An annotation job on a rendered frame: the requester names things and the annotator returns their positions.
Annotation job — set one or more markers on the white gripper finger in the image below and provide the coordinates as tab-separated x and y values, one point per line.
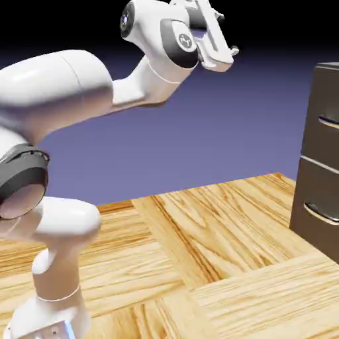
234	50
221	16

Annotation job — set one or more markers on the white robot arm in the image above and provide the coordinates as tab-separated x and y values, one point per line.
55	84

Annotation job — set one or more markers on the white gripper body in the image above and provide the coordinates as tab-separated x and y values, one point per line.
217	45

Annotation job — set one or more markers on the dark wooden cabinet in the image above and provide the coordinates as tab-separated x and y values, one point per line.
320	148

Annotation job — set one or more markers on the dark drawer front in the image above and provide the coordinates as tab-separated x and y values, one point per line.
309	185
317	143

